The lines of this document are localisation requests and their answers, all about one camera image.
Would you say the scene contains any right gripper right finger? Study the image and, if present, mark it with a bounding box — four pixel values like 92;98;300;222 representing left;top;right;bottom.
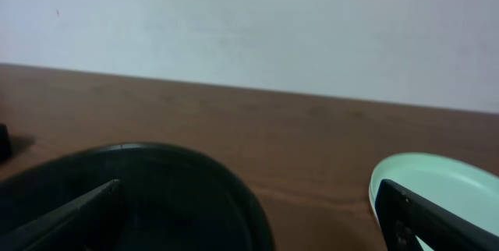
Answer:
375;179;498;251

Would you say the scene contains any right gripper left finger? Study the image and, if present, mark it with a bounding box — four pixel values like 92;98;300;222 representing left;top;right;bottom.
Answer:
1;179;126;251

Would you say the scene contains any mint green plate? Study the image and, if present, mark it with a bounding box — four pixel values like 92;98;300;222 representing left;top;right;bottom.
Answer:
369;153;498;237

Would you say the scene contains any round black tray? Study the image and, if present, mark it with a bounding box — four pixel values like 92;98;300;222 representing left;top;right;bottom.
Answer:
1;143;274;251

